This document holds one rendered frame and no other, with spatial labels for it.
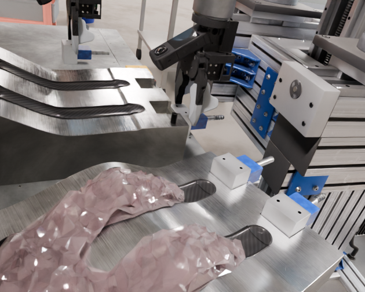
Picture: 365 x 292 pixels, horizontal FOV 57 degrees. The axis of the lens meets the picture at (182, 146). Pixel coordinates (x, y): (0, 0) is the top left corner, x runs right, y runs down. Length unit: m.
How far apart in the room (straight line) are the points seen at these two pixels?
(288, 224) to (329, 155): 0.25
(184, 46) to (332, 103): 0.27
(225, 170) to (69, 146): 0.24
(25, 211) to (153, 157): 0.25
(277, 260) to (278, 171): 0.33
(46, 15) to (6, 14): 0.35
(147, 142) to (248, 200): 0.19
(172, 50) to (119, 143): 0.20
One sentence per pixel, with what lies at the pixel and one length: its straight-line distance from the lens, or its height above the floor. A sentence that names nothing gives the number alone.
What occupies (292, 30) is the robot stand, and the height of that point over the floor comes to 0.97.
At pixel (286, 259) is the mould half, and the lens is 0.45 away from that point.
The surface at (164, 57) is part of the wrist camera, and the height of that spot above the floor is 0.97.
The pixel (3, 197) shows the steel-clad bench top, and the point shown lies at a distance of 0.56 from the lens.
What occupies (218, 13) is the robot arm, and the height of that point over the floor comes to 1.06.
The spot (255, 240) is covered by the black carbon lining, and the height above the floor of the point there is 0.85.
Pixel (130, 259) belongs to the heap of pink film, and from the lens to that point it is 0.34.
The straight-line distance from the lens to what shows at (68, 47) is 1.01.
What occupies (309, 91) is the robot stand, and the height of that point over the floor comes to 0.98.
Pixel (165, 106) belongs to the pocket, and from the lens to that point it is 0.66.
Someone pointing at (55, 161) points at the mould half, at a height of 0.84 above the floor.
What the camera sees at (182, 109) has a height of 0.85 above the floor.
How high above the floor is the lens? 1.17
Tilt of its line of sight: 32 degrees down
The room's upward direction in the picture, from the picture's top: 11 degrees clockwise
